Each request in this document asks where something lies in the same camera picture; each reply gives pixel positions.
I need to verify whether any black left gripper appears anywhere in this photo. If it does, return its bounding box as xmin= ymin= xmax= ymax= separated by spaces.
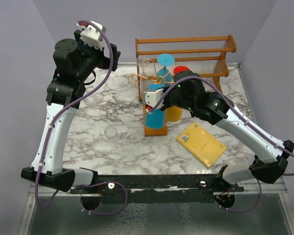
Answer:
xmin=74 ymin=30 xmax=120 ymax=81

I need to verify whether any blue plastic goblet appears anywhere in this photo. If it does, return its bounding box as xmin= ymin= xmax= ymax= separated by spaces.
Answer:
xmin=157 ymin=53 xmax=175 ymax=86
xmin=142 ymin=84 xmax=165 ymax=129

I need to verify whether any red plastic goblet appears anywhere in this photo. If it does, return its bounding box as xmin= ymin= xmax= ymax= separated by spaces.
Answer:
xmin=173 ymin=66 xmax=190 ymax=74

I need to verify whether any orange plastic goblet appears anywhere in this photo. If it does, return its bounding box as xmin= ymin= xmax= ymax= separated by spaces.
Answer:
xmin=165 ymin=106 xmax=183 ymax=122

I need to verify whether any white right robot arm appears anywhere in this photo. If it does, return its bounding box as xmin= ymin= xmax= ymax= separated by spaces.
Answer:
xmin=158 ymin=70 xmax=294 ymax=191

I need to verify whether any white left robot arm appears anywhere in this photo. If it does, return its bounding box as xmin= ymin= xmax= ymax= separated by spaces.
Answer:
xmin=21 ymin=26 xmax=121 ymax=193

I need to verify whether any wooden rack base board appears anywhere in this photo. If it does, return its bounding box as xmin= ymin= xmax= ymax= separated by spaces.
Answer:
xmin=143 ymin=105 xmax=168 ymax=137

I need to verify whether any wooden shelf rack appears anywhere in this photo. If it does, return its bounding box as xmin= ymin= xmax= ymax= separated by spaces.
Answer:
xmin=135 ymin=34 xmax=237 ymax=102

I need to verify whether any yellow book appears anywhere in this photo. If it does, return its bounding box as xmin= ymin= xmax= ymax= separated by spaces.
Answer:
xmin=176 ymin=122 xmax=226 ymax=168

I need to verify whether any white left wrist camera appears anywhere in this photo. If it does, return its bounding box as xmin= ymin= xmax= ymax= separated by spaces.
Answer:
xmin=76 ymin=21 xmax=103 ymax=51

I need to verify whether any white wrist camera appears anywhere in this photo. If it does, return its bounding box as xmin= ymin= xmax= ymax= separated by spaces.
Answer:
xmin=76 ymin=21 xmax=103 ymax=51
xmin=142 ymin=88 xmax=163 ymax=113

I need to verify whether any gold wire wine glass rack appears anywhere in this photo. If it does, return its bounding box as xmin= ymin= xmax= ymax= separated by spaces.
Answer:
xmin=127 ymin=58 xmax=166 ymax=85

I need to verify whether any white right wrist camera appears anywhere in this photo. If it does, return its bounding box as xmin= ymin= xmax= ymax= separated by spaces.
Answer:
xmin=142 ymin=88 xmax=163 ymax=113

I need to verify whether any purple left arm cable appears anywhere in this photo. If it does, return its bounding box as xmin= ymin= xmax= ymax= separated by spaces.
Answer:
xmin=34 ymin=20 xmax=128 ymax=216

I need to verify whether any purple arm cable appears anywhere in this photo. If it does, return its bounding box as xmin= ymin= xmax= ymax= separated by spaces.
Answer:
xmin=34 ymin=20 xmax=128 ymax=216
xmin=149 ymin=75 xmax=294 ymax=213

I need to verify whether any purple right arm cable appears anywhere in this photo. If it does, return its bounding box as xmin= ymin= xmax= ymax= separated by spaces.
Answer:
xmin=149 ymin=75 xmax=294 ymax=213

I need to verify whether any aluminium frame rail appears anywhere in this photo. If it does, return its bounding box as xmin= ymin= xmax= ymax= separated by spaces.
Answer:
xmin=28 ymin=175 xmax=289 ymax=196

